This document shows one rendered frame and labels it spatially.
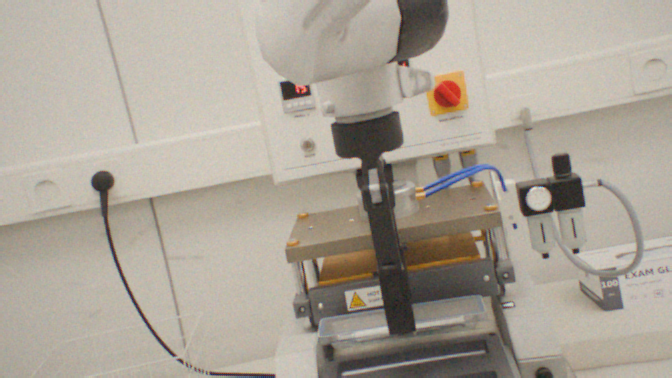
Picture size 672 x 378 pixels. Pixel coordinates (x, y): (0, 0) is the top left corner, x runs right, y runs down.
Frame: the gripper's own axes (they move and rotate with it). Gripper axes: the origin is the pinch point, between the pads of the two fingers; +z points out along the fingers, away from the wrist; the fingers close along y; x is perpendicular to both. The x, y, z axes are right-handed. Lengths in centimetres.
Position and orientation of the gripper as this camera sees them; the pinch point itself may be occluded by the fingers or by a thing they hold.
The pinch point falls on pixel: (397, 294)
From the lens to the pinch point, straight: 102.4
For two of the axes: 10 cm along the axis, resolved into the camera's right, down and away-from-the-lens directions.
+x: 9.8, -1.7, -0.9
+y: -0.5, 2.2, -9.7
